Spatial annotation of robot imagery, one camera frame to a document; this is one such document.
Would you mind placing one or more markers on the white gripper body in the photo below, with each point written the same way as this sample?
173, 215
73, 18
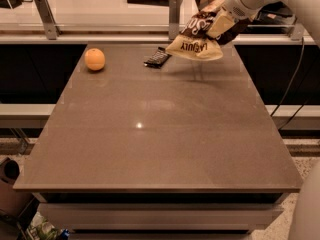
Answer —
234, 4

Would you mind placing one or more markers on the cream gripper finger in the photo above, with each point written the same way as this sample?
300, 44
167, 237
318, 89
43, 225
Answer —
222, 22

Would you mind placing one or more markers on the brown Late July chip bag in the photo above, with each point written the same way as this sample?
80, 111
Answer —
193, 43

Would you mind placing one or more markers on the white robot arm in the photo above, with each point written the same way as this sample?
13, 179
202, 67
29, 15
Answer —
305, 223

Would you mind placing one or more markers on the black rxbar chocolate bar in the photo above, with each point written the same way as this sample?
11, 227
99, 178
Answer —
158, 59

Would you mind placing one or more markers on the orange fruit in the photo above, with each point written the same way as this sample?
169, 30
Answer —
94, 59

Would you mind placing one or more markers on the black device on counter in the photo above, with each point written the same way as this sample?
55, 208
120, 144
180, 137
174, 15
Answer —
12, 4

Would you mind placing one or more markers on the brown bin on floor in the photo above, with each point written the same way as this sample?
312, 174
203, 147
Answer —
12, 202

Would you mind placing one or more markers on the green items on floor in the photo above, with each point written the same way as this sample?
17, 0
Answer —
41, 229

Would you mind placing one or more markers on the middle metal glass bracket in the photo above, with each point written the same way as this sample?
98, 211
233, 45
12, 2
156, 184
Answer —
174, 18

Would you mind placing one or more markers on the metal glass bracket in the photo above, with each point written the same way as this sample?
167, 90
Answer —
296, 32
50, 27
174, 18

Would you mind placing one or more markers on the right metal glass bracket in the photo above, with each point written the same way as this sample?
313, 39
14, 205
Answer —
296, 32

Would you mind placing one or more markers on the left metal glass bracket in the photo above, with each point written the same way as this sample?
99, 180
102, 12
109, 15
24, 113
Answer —
50, 27

